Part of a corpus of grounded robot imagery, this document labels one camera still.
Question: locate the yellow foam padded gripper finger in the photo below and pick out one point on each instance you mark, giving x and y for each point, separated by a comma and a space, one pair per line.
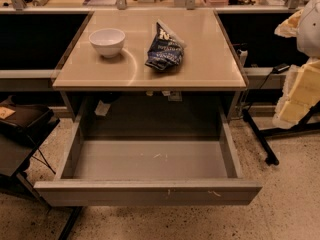
301, 90

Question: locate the grey top drawer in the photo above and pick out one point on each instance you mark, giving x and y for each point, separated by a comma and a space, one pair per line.
148, 151

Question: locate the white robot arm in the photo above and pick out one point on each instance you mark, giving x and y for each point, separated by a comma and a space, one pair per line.
301, 90

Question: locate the grey drawer cabinet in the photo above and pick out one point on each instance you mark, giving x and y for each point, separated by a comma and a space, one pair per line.
152, 69

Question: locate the black power adapter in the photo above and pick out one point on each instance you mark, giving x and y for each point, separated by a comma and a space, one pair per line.
280, 68

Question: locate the black metal stand base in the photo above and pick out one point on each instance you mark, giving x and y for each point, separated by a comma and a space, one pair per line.
304, 126

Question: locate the blue crumpled chip bag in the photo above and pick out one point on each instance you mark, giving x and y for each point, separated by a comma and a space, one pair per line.
166, 50

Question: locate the white ceramic bowl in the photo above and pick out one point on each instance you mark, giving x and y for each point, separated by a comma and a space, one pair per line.
107, 42

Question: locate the black bag on side table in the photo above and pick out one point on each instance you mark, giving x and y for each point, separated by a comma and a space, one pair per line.
23, 123

